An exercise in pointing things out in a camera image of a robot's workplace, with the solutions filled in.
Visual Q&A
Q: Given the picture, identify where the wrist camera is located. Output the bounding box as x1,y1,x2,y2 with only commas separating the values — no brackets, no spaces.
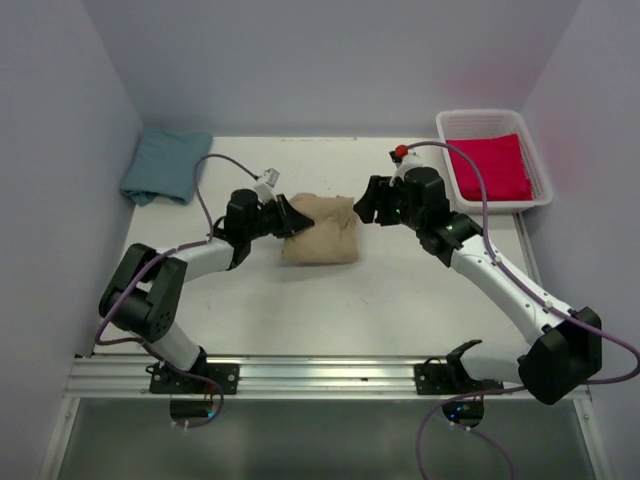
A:
389,145,424,185
254,168,280,203

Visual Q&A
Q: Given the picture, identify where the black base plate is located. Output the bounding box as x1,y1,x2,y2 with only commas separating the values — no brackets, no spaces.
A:
145,361,240,395
413,361,504,396

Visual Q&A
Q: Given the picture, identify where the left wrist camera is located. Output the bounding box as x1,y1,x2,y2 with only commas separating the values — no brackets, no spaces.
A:
254,168,280,203

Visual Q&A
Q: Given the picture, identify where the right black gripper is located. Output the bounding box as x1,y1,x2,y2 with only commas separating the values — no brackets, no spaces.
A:
353,176,424,232

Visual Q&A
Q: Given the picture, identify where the teal folded t shirt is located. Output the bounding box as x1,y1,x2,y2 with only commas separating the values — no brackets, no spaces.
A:
120,126,213,206

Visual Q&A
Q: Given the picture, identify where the beige t shirt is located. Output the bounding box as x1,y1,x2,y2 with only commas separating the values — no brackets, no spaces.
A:
281,193,359,265

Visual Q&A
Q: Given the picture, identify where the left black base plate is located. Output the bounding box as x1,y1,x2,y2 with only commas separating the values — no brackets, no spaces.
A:
145,361,240,395

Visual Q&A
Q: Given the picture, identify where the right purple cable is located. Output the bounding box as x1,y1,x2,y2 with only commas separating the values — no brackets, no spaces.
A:
407,140,640,480

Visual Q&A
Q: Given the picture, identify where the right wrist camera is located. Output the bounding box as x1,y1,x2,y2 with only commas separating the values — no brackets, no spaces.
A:
389,145,424,185

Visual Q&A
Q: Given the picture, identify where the white plastic basket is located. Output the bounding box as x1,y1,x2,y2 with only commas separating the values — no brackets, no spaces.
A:
436,109,553,214

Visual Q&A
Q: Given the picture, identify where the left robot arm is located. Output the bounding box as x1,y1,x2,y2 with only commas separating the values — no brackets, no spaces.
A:
96,189,314,393

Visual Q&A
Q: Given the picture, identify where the aluminium rail frame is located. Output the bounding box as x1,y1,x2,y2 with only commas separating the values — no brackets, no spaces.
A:
39,212,601,480

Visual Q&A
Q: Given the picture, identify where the red folded t shirt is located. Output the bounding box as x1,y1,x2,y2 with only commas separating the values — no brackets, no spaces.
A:
447,134,533,201

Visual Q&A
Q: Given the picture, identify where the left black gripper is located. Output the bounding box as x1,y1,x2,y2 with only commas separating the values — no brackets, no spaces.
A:
245,194,312,241

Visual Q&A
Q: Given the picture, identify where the purple cable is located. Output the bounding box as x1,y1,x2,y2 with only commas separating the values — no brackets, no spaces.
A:
94,154,259,429
407,140,640,480

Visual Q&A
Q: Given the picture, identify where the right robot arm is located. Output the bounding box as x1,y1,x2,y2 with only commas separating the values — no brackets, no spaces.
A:
354,167,602,405

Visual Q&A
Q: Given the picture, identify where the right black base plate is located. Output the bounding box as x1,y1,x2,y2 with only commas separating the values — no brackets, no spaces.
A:
413,361,504,396

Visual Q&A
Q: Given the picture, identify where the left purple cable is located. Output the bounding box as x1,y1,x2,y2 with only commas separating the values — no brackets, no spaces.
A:
94,154,259,429

